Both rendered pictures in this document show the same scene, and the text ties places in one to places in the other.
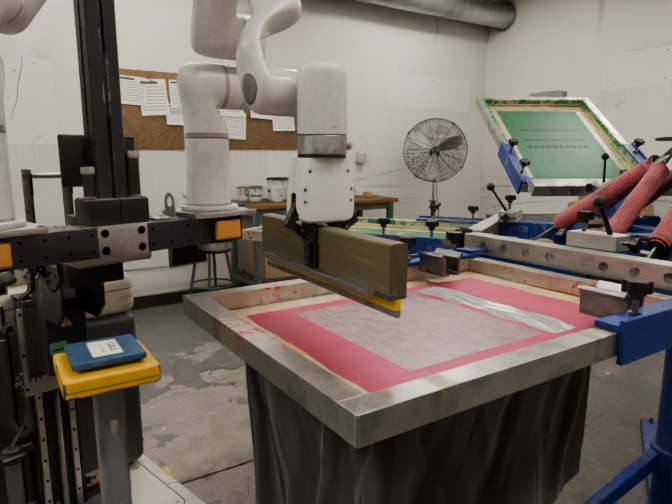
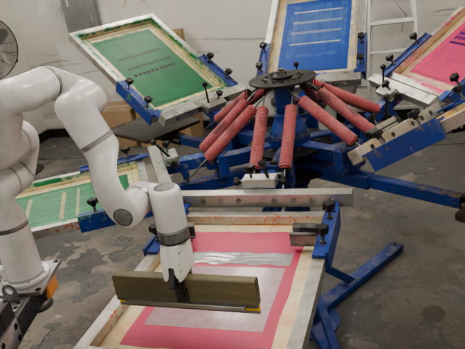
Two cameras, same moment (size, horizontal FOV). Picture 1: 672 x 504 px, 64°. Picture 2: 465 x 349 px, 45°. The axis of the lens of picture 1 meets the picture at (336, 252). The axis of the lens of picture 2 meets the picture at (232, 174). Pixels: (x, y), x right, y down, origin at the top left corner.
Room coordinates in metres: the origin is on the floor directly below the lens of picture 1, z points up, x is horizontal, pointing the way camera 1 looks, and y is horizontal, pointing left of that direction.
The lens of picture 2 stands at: (-0.23, 0.62, 1.88)
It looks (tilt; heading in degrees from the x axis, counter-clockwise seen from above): 22 degrees down; 323
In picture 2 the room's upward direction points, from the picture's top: 9 degrees counter-clockwise
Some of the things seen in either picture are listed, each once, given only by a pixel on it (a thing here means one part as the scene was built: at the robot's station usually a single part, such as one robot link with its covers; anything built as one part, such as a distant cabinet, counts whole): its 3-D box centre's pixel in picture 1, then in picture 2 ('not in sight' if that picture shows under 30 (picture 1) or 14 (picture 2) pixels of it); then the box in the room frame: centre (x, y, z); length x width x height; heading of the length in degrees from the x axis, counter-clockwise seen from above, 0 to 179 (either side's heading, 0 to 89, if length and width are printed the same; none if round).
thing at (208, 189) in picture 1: (204, 173); (12, 252); (1.21, 0.30, 1.21); 0.16 x 0.13 x 0.15; 47
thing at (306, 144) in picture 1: (325, 145); (174, 230); (0.83, 0.02, 1.27); 0.09 x 0.07 x 0.03; 123
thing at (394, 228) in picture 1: (409, 211); (89, 176); (1.95, -0.27, 1.05); 1.08 x 0.61 x 0.23; 63
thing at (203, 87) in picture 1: (209, 101); (2, 197); (1.20, 0.28, 1.37); 0.13 x 0.10 x 0.16; 126
